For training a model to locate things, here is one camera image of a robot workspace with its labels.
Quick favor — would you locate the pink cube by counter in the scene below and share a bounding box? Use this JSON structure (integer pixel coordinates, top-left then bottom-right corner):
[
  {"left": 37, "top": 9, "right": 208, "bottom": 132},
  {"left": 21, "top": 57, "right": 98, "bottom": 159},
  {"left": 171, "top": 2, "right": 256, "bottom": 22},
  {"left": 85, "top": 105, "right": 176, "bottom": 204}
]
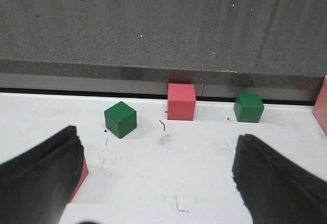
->
[{"left": 167, "top": 83, "right": 196, "bottom": 121}]

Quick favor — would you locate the dark grey stone counter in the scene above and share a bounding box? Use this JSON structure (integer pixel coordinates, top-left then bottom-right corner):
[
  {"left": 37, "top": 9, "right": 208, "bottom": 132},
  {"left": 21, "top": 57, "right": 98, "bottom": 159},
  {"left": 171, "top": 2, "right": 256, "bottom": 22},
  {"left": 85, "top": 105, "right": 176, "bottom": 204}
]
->
[{"left": 1, "top": 0, "right": 326, "bottom": 101}]

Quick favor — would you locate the green cube on left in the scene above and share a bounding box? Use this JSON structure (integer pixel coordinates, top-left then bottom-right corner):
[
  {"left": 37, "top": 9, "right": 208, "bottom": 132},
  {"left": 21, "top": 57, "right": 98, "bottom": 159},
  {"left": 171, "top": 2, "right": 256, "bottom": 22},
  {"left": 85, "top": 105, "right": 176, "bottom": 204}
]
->
[{"left": 104, "top": 101, "right": 137, "bottom": 139}]

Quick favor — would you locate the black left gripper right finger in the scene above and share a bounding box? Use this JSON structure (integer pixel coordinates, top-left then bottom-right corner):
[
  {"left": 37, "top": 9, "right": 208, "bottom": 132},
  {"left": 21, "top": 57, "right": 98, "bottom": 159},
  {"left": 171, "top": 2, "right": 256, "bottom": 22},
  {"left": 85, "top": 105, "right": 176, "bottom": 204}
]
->
[{"left": 232, "top": 134, "right": 326, "bottom": 223}]

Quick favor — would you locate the pink plastic bin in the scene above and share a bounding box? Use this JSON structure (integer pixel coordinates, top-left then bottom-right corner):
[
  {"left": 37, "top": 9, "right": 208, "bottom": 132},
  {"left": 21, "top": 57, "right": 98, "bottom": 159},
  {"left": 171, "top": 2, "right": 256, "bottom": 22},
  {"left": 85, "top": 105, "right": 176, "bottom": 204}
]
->
[{"left": 313, "top": 76, "right": 327, "bottom": 133}]

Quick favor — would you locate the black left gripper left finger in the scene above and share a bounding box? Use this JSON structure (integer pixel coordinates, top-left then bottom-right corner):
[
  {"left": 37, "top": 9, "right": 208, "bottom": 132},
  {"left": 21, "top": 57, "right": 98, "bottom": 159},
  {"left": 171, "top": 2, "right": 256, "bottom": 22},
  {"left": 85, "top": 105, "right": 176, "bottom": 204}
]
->
[{"left": 1, "top": 126, "right": 84, "bottom": 223}]

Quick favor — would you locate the pink cube front left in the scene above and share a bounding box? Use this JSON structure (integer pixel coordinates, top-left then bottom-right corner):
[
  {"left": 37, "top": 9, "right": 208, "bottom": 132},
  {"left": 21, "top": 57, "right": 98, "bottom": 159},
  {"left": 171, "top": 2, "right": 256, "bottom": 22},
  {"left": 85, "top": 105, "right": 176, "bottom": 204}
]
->
[{"left": 69, "top": 158, "right": 89, "bottom": 203}]

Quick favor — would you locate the green cube near bin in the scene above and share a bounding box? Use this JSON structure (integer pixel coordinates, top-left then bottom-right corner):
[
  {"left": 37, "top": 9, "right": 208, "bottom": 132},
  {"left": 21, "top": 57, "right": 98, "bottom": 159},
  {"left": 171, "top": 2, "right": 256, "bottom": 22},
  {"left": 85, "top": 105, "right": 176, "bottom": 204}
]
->
[{"left": 233, "top": 92, "right": 265, "bottom": 123}]

